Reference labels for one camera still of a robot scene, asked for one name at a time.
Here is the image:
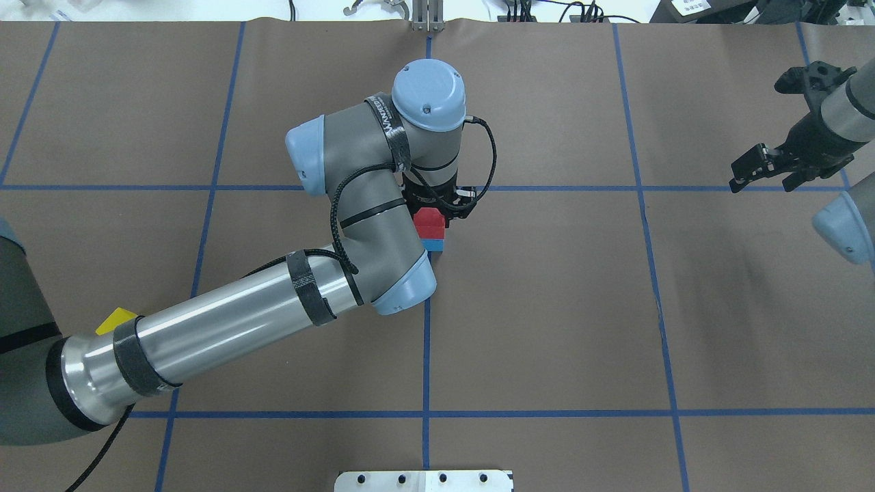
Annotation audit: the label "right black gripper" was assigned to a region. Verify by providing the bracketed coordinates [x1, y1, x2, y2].
[729, 61, 857, 193]

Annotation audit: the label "red cube block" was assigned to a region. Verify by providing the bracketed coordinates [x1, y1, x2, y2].
[412, 208, 446, 242]

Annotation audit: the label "black cables at table edge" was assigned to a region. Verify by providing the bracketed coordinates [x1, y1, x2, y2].
[496, 0, 643, 24]

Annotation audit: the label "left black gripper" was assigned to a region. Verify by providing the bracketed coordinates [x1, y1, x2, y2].
[402, 172, 479, 228]

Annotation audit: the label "metal clamp at table edge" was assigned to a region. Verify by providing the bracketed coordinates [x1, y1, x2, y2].
[407, 0, 446, 32]

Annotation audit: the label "blue cube block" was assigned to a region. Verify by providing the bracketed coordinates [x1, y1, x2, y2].
[421, 238, 446, 254]

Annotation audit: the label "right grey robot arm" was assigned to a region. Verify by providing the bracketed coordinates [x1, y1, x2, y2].
[729, 60, 874, 264]

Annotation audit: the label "yellow cube block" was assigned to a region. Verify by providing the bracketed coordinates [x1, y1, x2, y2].
[94, 307, 138, 336]

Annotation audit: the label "white metal camera stand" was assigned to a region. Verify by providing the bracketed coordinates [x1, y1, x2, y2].
[334, 469, 515, 491]

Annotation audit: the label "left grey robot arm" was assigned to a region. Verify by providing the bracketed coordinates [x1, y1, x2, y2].
[1, 59, 479, 446]

